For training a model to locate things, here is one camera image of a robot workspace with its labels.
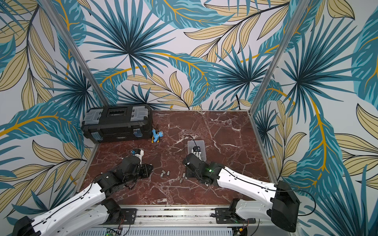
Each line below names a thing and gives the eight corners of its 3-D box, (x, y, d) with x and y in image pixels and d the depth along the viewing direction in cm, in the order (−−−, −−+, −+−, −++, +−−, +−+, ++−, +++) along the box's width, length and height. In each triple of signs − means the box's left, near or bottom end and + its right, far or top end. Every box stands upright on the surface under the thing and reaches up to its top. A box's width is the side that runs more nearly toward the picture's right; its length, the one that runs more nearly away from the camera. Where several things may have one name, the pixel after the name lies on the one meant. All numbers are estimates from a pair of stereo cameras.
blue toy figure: (151, 142, 102) (150, 139, 99) (153, 132, 108) (152, 129, 104) (162, 142, 102) (162, 139, 99) (164, 132, 108) (163, 129, 105)
